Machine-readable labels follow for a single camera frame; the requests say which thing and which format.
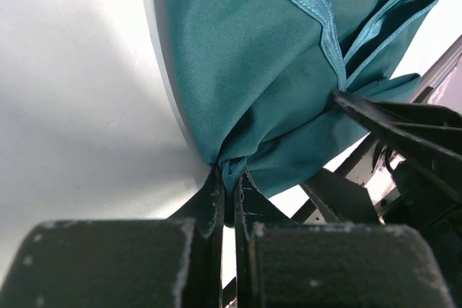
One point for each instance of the teal cloth napkin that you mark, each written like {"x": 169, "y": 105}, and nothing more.
{"x": 255, "y": 77}

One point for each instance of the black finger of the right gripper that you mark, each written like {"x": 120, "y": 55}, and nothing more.
{"x": 429, "y": 136}

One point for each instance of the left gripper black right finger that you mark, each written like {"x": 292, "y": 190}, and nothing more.
{"x": 284, "y": 264}

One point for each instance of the right aluminium frame post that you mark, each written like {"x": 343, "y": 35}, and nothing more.
{"x": 438, "y": 72}

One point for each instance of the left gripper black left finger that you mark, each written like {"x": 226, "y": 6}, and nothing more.
{"x": 175, "y": 262}

